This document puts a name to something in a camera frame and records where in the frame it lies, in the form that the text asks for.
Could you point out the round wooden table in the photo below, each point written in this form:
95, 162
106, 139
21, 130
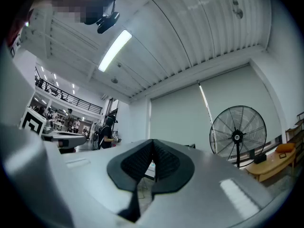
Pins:
268, 170

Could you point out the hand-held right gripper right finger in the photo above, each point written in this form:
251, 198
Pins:
171, 167

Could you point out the round ceiling sensor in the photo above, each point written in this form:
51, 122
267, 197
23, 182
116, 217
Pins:
114, 80

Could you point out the wooden shelf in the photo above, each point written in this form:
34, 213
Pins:
295, 132

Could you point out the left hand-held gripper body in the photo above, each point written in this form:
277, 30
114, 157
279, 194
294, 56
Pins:
32, 122

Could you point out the large black floor fan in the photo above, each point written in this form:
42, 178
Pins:
238, 136

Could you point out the long ceiling light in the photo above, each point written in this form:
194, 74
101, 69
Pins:
115, 50

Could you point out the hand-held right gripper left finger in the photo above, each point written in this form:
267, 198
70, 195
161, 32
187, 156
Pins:
133, 167

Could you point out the black mezzanine railing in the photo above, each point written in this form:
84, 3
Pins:
71, 98

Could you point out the orange cushion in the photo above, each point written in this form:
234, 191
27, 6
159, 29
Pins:
286, 148

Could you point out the small black box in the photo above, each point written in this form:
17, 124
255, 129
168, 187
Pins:
260, 158

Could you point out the small black floor fan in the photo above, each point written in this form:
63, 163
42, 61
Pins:
97, 129

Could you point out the grey roller blind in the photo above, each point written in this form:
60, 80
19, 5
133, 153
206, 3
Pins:
240, 89

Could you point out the red shirt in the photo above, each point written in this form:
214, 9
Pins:
16, 30

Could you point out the black head-worn camera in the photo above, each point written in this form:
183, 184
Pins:
108, 21

